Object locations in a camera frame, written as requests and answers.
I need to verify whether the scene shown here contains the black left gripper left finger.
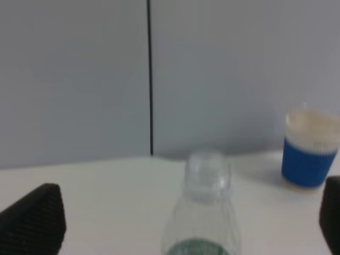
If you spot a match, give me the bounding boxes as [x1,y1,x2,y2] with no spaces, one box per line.
[1,183,66,254]

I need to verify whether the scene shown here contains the clear plastic water bottle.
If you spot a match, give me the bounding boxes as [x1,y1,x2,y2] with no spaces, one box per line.
[161,151,241,254]

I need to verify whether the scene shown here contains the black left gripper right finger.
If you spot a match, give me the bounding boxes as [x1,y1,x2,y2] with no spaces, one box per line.
[319,176,340,255]

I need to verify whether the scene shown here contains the blue sleeved paper cup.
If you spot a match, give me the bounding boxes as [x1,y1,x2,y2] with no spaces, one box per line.
[281,107,339,191]

